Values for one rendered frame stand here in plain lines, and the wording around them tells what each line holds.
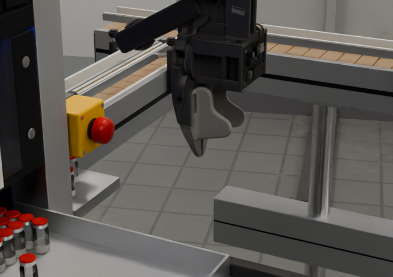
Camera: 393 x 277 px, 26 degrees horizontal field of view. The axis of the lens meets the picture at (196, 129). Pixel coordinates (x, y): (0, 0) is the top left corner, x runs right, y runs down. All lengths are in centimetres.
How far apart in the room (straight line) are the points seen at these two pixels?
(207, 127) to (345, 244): 106
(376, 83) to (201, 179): 172
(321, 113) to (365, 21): 207
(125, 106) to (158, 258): 50
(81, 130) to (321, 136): 77
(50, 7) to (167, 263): 37
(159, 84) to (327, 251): 58
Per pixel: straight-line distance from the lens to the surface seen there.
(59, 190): 124
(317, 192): 195
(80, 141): 125
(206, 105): 93
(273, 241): 203
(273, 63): 183
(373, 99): 178
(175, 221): 309
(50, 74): 117
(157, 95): 170
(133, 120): 163
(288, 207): 201
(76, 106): 127
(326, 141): 189
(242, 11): 89
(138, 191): 331
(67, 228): 121
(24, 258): 109
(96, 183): 137
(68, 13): 411
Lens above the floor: 148
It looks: 22 degrees down
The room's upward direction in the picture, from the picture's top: straight up
